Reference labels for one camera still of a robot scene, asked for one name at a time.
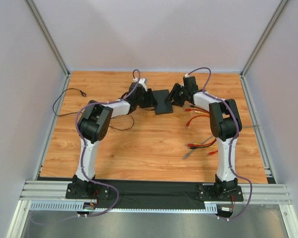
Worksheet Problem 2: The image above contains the black network switch box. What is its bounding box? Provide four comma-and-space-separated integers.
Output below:
153, 89, 173, 115

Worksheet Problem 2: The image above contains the red ethernet cable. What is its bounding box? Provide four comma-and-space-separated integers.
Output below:
186, 106, 218, 147

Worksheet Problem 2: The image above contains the grey ethernet cable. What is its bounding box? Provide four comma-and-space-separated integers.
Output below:
182, 125, 261, 159

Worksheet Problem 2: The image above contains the thin black power cable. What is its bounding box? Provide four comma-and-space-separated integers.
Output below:
52, 88, 155, 131

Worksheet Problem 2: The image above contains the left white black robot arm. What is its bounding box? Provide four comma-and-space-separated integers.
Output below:
75, 78, 157, 182

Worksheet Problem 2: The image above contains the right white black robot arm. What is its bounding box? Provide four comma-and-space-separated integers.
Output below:
165, 74, 242, 193

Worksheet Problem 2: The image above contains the black cloth strip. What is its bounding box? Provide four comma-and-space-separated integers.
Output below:
37, 176, 279, 209

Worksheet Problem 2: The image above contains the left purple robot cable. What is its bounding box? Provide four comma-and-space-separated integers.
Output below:
29, 69, 143, 225

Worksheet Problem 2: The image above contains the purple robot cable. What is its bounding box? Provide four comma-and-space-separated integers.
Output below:
29, 69, 143, 225
185, 66, 253, 222

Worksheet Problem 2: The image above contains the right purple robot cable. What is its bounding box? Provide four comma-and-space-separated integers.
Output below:
185, 66, 253, 222

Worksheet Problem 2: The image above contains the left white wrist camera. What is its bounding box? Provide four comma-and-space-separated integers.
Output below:
133, 78, 148, 92

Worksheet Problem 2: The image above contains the right aluminium frame post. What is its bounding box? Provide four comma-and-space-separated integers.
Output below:
240, 0, 290, 77

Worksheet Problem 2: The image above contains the aluminium frame post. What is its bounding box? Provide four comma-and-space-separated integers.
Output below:
240, 0, 290, 77
24, 0, 70, 76

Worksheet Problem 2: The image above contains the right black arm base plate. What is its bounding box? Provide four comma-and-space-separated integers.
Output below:
197, 183, 244, 202

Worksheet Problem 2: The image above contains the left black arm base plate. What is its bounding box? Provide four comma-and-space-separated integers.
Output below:
65, 183, 111, 200

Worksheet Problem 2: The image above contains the grey slotted cable duct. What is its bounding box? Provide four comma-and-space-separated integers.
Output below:
29, 201, 218, 214

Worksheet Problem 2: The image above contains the left aluminium frame post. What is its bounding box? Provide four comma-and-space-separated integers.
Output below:
24, 0, 70, 76

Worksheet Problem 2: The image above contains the front aluminium rail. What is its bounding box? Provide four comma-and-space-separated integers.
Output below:
20, 180, 292, 205

